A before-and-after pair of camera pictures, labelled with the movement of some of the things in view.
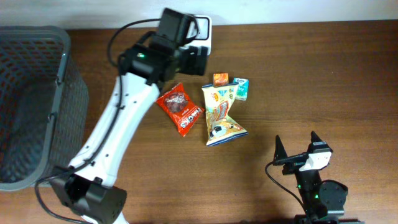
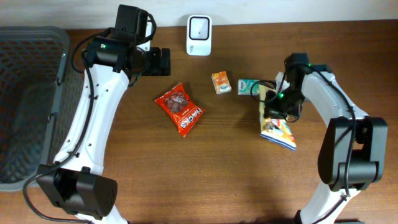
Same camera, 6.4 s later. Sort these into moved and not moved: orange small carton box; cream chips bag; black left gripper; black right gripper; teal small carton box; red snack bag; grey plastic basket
Moved: black left gripper; black right gripper; cream chips bag; teal small carton box
Not moved: red snack bag; orange small carton box; grey plastic basket
